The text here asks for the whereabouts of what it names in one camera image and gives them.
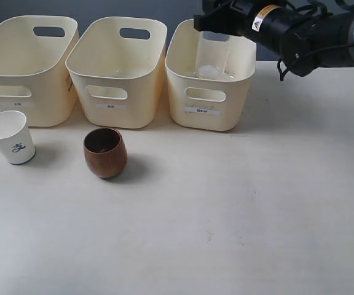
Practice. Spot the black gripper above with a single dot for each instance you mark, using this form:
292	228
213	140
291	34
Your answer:
262	22

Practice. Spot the clear plastic bottle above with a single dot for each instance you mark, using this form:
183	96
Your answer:
212	53

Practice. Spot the brown wooden cup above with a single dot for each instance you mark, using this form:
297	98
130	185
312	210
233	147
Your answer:
105	153

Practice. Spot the white paper cup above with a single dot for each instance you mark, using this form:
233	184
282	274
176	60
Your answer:
16	143

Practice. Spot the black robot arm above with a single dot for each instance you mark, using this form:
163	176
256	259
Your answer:
304	38

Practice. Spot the right cream plastic bin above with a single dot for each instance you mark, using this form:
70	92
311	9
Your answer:
204	103

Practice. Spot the cream plastic bin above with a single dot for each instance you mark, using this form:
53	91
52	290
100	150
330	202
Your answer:
33	75
204	103
118	70

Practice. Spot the middle cream plastic bin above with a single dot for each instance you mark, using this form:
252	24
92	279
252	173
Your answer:
118	70

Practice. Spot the left cream plastic bin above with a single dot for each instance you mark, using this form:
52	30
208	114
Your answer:
33	75

